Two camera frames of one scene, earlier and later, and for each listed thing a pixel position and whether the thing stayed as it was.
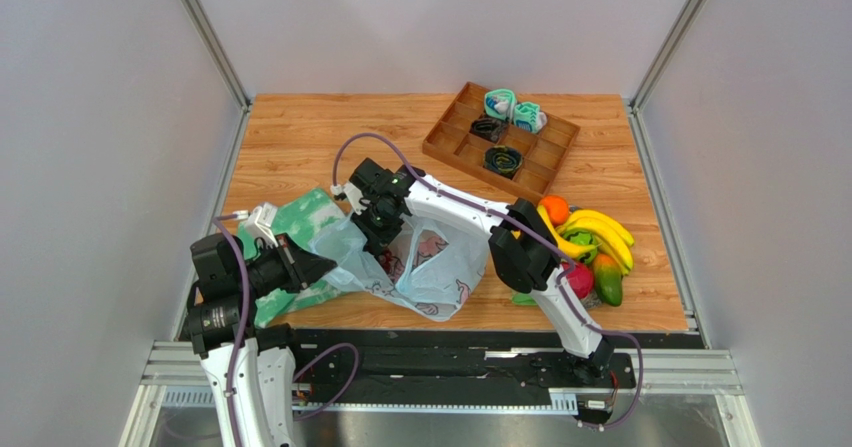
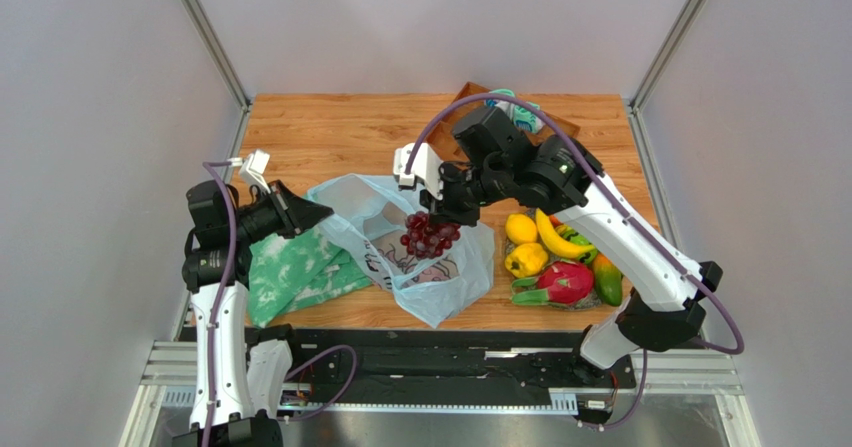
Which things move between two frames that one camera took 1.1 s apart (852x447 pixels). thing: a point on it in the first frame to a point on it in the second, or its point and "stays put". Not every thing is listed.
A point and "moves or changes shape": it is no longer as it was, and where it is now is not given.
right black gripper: (381, 231) to (455, 205)
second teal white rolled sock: (529, 117) stays put
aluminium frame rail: (175, 374) stays put
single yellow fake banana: (568, 247) stays put
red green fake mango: (608, 278) stays put
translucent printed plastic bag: (430, 269) moves or changes shape
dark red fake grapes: (392, 265) to (426, 240)
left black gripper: (300, 267) to (294, 214)
